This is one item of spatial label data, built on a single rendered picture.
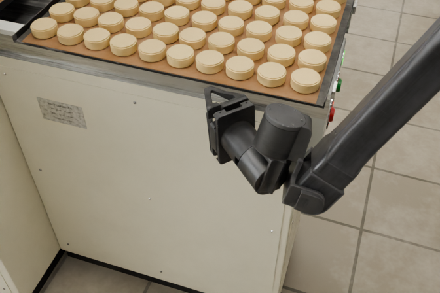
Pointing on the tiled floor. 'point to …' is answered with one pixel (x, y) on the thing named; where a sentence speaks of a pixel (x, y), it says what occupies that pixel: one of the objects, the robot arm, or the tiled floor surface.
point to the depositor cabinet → (23, 202)
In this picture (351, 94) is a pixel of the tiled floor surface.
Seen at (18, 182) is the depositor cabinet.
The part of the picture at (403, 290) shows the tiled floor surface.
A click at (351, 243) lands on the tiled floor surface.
